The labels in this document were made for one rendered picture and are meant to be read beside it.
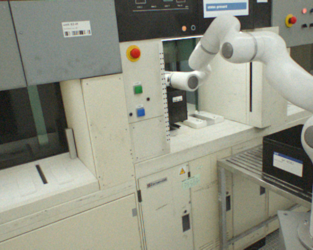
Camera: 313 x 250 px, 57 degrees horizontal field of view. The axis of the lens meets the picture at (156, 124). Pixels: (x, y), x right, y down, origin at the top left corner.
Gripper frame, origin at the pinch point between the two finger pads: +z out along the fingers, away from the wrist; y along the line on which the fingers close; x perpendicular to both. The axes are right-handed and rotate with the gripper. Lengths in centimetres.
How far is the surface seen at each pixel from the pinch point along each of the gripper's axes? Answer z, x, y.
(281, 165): -67, -35, 18
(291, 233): -91, -43, -8
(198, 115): 5.0, -29.6, 30.2
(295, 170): -73, -35, 18
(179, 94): -10.2, -9.1, 6.1
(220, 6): -30.2, 32.6, 18.9
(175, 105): -10.2, -15.2, 3.1
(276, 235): -29, -119, 67
